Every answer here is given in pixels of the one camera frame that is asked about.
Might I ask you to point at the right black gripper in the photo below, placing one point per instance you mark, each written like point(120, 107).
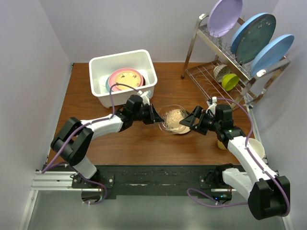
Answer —
point(190, 120)

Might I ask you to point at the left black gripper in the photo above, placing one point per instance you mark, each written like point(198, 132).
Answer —
point(152, 113)

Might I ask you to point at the small cream floral plate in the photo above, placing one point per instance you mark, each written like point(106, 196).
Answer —
point(128, 78)

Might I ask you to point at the blue cream leaf plate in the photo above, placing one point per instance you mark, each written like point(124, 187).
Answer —
point(107, 85)

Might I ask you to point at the pink plastic plate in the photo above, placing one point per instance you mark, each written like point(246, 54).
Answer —
point(113, 75)

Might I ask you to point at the cream plate black brushstroke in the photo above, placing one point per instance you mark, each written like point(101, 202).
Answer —
point(182, 131)

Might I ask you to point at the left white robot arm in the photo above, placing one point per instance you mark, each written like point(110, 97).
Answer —
point(73, 140)

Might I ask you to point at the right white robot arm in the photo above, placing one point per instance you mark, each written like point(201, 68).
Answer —
point(267, 194)

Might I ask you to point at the white plastic bin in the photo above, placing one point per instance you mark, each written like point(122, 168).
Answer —
point(100, 68)

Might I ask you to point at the cream cup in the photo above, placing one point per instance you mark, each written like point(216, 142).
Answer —
point(257, 146)
point(221, 145)

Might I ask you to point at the lime green bowl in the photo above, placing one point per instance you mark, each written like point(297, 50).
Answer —
point(230, 81)

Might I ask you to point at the patterned white bowl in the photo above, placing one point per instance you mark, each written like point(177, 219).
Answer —
point(220, 71)

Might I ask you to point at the steel dish rack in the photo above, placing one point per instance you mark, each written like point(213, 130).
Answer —
point(249, 90)

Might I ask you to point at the light blue plate behind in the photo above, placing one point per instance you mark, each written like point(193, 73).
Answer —
point(239, 33)

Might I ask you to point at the light blue plate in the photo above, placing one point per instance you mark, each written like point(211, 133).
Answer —
point(239, 33)
point(271, 53)

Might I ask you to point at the dark teal plate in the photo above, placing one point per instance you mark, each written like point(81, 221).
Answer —
point(256, 35)

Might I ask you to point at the light blue plate front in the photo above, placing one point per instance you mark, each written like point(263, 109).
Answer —
point(271, 53)

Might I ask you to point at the lavender plate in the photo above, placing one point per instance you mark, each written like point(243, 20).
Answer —
point(224, 16)

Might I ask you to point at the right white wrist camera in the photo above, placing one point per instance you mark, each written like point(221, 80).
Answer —
point(212, 103)

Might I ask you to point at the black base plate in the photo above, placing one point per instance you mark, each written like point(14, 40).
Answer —
point(111, 181)

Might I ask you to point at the aluminium rail frame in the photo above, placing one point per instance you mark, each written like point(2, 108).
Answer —
point(53, 206)

